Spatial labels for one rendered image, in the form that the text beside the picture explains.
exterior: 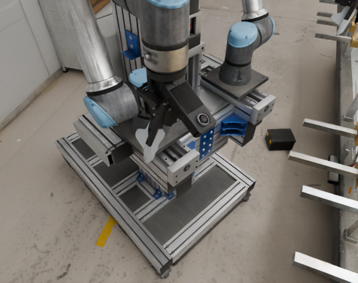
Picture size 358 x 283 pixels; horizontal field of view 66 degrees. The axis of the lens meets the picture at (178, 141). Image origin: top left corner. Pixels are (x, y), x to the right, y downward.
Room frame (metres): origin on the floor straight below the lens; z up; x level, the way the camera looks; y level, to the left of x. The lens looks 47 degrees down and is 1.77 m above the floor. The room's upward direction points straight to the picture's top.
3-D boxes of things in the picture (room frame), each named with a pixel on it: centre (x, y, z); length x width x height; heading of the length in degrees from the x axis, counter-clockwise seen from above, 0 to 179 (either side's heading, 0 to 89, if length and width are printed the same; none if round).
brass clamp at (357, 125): (0.91, -0.87, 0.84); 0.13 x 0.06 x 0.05; 158
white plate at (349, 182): (0.74, -0.77, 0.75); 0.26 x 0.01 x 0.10; 158
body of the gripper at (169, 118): (0.42, 0.03, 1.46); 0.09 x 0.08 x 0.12; 42
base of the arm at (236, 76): (1.10, -0.26, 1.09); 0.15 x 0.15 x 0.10
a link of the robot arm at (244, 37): (1.10, -0.27, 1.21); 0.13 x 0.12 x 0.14; 140
